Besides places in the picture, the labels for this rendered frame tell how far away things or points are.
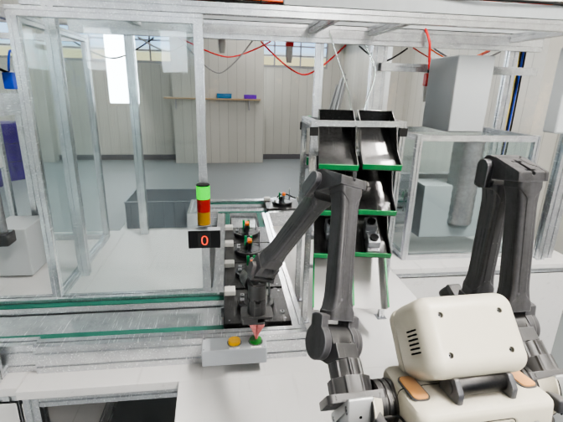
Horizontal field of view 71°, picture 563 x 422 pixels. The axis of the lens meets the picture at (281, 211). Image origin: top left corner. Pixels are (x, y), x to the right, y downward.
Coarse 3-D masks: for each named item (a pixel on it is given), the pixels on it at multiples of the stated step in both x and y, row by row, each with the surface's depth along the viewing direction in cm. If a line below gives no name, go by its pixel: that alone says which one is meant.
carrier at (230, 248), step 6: (228, 240) 207; (246, 240) 201; (228, 246) 204; (234, 246) 205; (240, 246) 200; (246, 246) 196; (252, 246) 200; (258, 246) 201; (264, 246) 206; (228, 252) 197; (234, 252) 198; (240, 252) 193; (246, 252) 193; (252, 252) 194; (258, 252) 194; (228, 258) 191; (234, 258) 191; (240, 258) 191
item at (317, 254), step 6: (318, 216) 157; (324, 216) 157; (330, 216) 157; (318, 222) 154; (324, 222) 154; (318, 228) 152; (318, 234) 149; (324, 234) 149; (318, 240) 147; (324, 240) 147; (318, 246) 145; (324, 246) 145; (318, 252) 143; (324, 252) 143; (318, 258) 141; (324, 258) 141
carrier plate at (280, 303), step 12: (276, 288) 164; (228, 300) 154; (276, 300) 155; (228, 312) 145; (276, 312) 146; (288, 312) 147; (228, 324) 139; (240, 324) 139; (276, 324) 141; (288, 324) 142
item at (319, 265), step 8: (312, 256) 154; (312, 264) 152; (320, 264) 153; (312, 272) 150; (320, 272) 152; (312, 280) 146; (320, 280) 150; (312, 288) 145; (320, 288) 149; (312, 296) 143; (320, 296) 147; (312, 304) 142; (320, 304) 146
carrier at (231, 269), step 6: (246, 258) 177; (252, 258) 173; (228, 264) 181; (234, 264) 181; (240, 264) 185; (246, 264) 178; (228, 270) 178; (234, 270) 178; (240, 270) 172; (228, 276) 173; (234, 276) 173; (276, 276) 174; (228, 282) 168; (234, 282) 168; (240, 282) 168; (276, 282) 169; (240, 288) 164
